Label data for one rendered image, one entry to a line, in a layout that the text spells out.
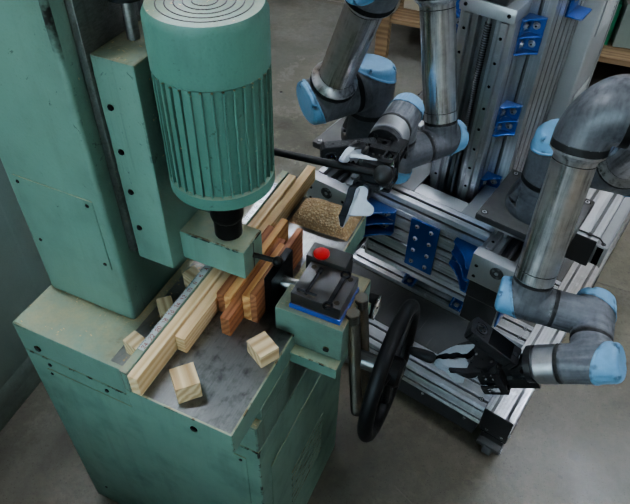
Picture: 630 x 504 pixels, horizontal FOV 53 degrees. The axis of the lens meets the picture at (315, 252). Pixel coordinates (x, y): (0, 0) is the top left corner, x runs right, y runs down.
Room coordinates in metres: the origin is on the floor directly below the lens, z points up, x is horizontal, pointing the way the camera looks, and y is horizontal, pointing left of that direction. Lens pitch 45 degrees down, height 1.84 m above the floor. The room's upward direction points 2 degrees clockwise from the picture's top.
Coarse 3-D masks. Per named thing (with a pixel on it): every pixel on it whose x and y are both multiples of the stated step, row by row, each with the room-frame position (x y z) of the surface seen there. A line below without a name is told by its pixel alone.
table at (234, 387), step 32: (288, 224) 1.02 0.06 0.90; (192, 352) 0.68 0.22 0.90; (224, 352) 0.68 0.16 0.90; (288, 352) 0.70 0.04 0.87; (160, 384) 0.61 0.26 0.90; (224, 384) 0.61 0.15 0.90; (256, 384) 0.61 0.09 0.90; (160, 416) 0.57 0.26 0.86; (192, 416) 0.55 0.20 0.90; (224, 416) 0.55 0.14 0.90; (224, 448) 0.52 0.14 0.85
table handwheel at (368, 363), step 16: (416, 304) 0.79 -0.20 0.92; (400, 320) 0.72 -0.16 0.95; (416, 320) 0.82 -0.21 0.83; (400, 336) 0.69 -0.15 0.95; (368, 352) 0.74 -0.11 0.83; (384, 352) 0.66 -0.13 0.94; (400, 352) 0.74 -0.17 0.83; (368, 368) 0.71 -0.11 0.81; (384, 368) 0.64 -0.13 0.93; (400, 368) 0.70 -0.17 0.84; (368, 384) 0.62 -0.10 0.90; (384, 384) 0.66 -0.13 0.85; (368, 400) 0.60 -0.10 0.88; (384, 400) 0.71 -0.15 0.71; (368, 416) 0.59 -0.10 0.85; (384, 416) 0.68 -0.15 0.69; (368, 432) 0.58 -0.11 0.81
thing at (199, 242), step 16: (192, 224) 0.87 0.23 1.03; (208, 224) 0.87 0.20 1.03; (192, 240) 0.84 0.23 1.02; (208, 240) 0.83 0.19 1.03; (240, 240) 0.83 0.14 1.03; (256, 240) 0.84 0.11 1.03; (192, 256) 0.84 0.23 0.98; (208, 256) 0.83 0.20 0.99; (224, 256) 0.81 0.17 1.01; (240, 256) 0.80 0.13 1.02; (240, 272) 0.80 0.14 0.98
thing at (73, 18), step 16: (64, 0) 0.85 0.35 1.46; (80, 0) 0.86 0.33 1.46; (96, 0) 0.89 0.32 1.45; (80, 16) 0.86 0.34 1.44; (96, 16) 0.88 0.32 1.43; (112, 16) 0.91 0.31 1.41; (80, 32) 0.85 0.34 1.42; (96, 32) 0.88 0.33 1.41; (112, 32) 0.91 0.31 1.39; (80, 48) 0.85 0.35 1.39; (96, 48) 0.87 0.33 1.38; (96, 96) 0.85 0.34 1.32; (96, 112) 0.85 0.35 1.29; (112, 160) 0.85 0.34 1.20; (112, 176) 0.85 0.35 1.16; (128, 224) 0.85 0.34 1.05; (128, 240) 0.85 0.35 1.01
